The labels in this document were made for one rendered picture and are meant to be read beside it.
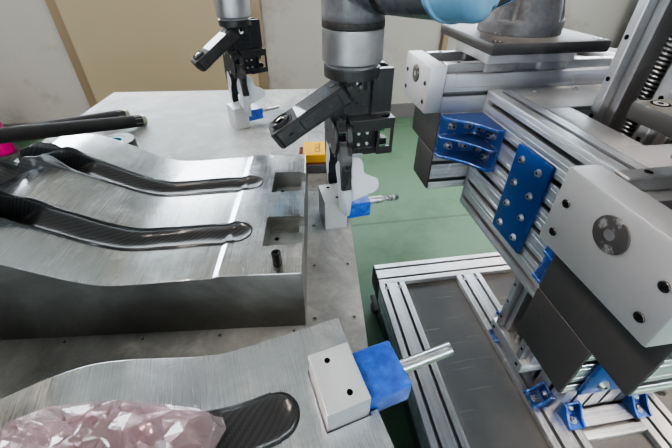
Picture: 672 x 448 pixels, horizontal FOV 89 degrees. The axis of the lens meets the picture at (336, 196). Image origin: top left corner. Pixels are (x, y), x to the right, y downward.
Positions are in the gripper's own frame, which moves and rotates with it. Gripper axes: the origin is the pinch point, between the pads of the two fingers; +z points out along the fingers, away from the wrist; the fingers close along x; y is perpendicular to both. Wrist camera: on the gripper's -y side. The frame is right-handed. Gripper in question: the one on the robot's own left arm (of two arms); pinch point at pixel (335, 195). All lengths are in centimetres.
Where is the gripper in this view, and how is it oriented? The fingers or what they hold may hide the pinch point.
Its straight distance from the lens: 54.2
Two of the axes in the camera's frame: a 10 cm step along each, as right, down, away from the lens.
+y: 9.7, -1.4, 2.0
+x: -2.4, -5.6, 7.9
